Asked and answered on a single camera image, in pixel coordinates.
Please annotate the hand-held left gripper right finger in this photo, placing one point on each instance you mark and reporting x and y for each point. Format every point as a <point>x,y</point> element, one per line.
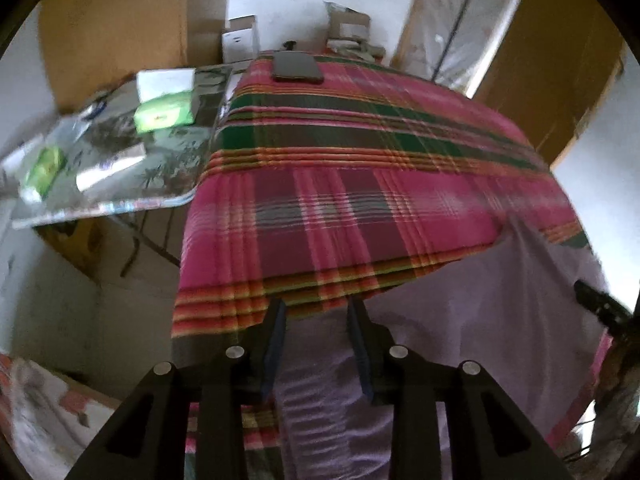
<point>356,345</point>

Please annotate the pile of light packets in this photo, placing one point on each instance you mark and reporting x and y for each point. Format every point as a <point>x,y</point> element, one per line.
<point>357,49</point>

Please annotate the small green tissue pack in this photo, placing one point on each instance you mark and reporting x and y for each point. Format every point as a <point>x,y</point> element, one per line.
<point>44,172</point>

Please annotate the plastic covered glass door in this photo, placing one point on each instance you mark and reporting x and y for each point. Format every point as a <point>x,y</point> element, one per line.
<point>450,20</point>

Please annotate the white tissue box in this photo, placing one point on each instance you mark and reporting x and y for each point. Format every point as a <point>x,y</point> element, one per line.
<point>165,82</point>

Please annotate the wooden wardrobe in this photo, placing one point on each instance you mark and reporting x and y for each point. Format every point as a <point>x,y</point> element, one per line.
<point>125,25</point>

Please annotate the large green tissue pack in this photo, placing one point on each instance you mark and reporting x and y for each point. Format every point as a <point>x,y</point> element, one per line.
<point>165,114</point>

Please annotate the purple fleece cloth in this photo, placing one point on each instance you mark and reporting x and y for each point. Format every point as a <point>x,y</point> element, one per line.
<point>475,320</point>

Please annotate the floral quilt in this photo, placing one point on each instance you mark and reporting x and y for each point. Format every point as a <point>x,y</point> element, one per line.
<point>45,420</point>

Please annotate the brown cardboard box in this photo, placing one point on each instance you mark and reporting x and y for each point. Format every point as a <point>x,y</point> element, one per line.
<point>350,22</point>

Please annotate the plaid bed sheet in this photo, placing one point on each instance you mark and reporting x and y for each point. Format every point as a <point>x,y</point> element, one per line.
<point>350,185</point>

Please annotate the black phone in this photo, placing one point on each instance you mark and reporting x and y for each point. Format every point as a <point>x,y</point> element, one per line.
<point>297,67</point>

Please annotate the wooden door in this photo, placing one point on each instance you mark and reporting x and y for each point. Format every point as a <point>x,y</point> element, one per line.
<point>555,60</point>

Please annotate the side table with patterned cover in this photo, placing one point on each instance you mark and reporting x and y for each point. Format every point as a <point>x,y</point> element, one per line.
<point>165,165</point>

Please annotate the silvery packet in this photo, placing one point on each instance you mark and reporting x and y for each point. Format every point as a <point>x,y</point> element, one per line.
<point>110,167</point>

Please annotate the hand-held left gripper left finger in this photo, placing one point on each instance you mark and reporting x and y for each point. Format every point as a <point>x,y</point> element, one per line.
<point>275,345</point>

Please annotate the white cardboard box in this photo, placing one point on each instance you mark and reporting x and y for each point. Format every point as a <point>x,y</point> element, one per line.
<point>240,45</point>

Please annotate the small black object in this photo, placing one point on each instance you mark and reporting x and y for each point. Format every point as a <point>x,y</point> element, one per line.
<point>291,45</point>

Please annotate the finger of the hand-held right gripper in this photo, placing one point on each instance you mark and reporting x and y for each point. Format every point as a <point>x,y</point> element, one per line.
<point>600,305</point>

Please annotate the black pole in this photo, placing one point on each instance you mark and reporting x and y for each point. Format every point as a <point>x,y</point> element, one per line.
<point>460,15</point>

